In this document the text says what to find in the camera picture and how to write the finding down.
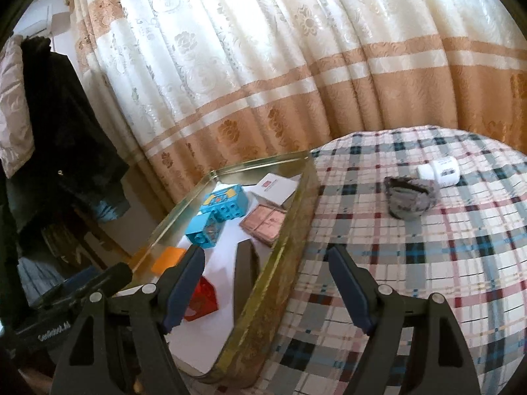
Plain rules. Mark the pink quilted jacket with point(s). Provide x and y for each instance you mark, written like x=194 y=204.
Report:
x=12 y=111

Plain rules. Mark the crumpled grey cloth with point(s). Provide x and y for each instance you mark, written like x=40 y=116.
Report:
x=411 y=199

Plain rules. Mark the gold tin box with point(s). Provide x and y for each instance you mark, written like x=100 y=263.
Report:
x=288 y=263

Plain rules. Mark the plaid tablecloth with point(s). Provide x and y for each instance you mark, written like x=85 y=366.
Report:
x=411 y=255

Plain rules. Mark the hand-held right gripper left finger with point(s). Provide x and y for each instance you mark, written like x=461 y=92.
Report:
x=185 y=290

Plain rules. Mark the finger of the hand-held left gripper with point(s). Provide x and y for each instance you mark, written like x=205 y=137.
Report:
x=74 y=288
x=117 y=275

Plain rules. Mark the white cardboard box red logo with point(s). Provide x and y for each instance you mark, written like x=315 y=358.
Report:
x=274 y=187

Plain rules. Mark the small blue toy block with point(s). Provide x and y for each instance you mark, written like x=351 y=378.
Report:
x=197 y=230

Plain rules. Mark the dark hanging coat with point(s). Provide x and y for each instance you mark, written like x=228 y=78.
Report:
x=61 y=131

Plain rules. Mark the red toy block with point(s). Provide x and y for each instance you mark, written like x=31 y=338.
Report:
x=201 y=296

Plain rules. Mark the orange toy block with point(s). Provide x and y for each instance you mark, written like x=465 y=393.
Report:
x=166 y=259

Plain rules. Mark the white plastic bottle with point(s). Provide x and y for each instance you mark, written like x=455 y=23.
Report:
x=442 y=170

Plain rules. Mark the blue denim garment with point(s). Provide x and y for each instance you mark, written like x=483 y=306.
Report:
x=109 y=210

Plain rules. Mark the pink metal tray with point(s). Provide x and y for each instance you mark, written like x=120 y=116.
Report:
x=263 y=224

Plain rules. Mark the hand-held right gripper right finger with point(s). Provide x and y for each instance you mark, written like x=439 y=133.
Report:
x=350 y=292

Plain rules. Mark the white air conditioner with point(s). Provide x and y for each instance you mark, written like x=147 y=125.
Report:
x=39 y=22

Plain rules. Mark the cream and orange curtain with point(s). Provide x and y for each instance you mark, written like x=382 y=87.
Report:
x=247 y=49

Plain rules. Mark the large blue printed toy block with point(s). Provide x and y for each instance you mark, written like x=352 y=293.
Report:
x=224 y=205

